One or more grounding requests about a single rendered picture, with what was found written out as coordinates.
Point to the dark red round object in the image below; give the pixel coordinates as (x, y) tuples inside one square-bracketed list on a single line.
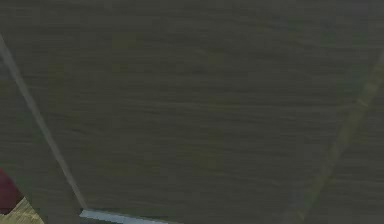
[(6, 193)]

